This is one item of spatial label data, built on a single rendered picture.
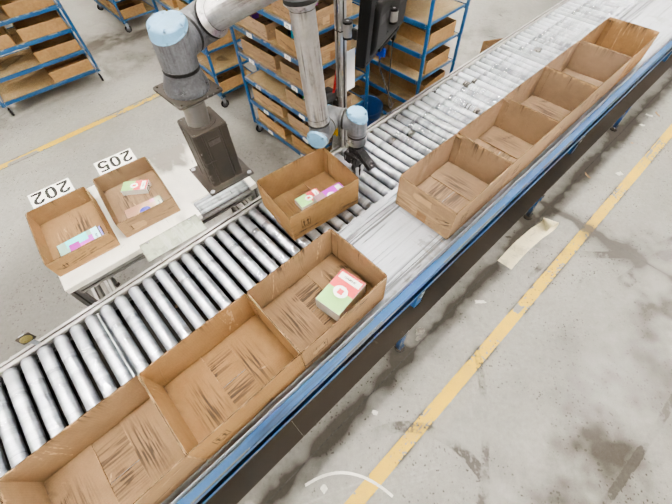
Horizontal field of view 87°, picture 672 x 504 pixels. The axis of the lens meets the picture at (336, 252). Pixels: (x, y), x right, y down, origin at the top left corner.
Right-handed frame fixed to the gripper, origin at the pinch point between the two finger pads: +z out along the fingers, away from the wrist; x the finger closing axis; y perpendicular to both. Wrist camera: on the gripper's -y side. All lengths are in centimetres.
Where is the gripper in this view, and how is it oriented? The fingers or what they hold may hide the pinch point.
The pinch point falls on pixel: (358, 176)
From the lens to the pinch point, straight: 185.9
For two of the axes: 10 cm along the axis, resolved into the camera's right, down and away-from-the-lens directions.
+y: -6.8, -6.0, 4.2
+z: 0.3, 5.6, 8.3
